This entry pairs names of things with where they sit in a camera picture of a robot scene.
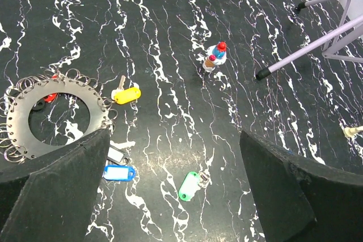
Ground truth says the key with green tag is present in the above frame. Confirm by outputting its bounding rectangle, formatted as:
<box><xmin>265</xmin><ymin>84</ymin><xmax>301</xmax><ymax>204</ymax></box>
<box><xmin>178</xmin><ymin>171</ymin><xmax>210</xmax><ymax>201</ymax></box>

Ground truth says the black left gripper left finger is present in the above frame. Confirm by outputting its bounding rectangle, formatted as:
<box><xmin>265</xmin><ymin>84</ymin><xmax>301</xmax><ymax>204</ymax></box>
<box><xmin>1</xmin><ymin>129</ymin><xmax>110</xmax><ymax>241</ymax></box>

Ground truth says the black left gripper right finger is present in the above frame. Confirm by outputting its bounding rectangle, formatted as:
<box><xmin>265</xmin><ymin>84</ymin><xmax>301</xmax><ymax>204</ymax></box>
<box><xmin>239</xmin><ymin>130</ymin><xmax>362</xmax><ymax>241</ymax></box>

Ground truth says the lilac music stand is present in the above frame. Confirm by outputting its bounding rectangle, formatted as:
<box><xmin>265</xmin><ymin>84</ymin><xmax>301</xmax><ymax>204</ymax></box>
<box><xmin>255</xmin><ymin>0</ymin><xmax>362</xmax><ymax>80</ymax></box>

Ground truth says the key with red tag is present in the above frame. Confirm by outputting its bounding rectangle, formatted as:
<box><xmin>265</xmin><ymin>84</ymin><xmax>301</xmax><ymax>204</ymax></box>
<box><xmin>43</xmin><ymin>74</ymin><xmax>60</xmax><ymax>103</ymax></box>

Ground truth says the small beige peg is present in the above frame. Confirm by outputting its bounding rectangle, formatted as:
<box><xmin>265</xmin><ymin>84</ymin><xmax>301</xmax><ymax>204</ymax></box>
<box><xmin>343</xmin><ymin>126</ymin><xmax>363</xmax><ymax>138</ymax></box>

